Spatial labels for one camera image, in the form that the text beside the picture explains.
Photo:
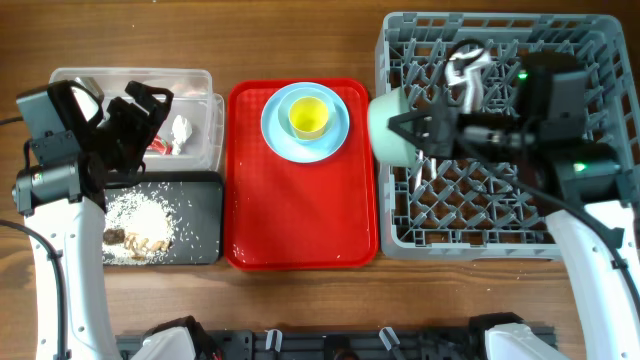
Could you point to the grey dishwasher rack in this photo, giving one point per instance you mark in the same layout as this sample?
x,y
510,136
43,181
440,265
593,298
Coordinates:
x,y
455,210

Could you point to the white plastic fork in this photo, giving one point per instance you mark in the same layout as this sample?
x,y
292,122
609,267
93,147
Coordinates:
x,y
465,63

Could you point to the red serving tray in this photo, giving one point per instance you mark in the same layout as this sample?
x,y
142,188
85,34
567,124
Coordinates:
x,y
281,215

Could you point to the white plastic spoon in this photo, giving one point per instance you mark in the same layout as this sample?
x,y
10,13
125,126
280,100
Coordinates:
x,y
472,95

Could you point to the light blue plate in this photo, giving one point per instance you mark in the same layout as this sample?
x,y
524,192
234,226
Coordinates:
x,y
303,152

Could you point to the rice and food scraps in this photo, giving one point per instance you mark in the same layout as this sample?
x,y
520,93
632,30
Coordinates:
x,y
140,230

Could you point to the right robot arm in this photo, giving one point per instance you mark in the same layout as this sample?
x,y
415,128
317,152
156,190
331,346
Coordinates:
x,y
579,183

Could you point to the black food waste tray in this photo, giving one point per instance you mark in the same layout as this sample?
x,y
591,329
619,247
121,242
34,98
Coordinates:
x,y
200,220

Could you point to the red strawberry candy wrapper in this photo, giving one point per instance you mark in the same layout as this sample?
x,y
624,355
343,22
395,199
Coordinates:
x,y
160,146

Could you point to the white tissue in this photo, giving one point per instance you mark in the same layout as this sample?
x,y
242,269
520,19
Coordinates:
x,y
181,130

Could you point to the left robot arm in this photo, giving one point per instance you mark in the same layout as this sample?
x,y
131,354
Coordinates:
x,y
62,202

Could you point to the light blue bowl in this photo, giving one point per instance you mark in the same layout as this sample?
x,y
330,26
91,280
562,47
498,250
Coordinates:
x,y
293,95

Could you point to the yellow plastic cup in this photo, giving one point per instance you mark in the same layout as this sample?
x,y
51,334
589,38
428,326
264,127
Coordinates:
x,y
308,117

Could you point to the mint green bowl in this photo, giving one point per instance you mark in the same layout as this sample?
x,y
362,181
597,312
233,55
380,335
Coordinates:
x,y
388,147

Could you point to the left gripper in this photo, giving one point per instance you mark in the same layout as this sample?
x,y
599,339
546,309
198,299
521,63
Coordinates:
x,y
121,110

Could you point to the clear plastic waste bin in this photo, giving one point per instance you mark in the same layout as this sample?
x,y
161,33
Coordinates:
x,y
194,100

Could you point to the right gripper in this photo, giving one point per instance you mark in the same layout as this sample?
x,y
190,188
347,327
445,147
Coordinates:
x,y
445,134

